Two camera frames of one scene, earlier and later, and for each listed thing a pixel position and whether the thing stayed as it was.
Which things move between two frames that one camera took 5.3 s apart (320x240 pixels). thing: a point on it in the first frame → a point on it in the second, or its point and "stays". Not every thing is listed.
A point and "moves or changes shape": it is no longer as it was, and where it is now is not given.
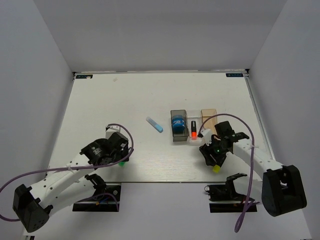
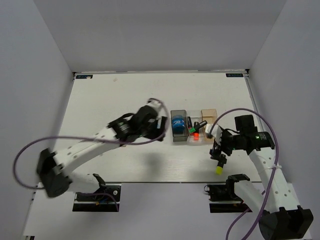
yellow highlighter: (216, 168) moves or changes shape
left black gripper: (123, 151) → (157, 133)
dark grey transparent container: (179, 125) stays
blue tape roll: (178, 124) stays
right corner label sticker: (234, 75) stays
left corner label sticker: (84, 76) stays
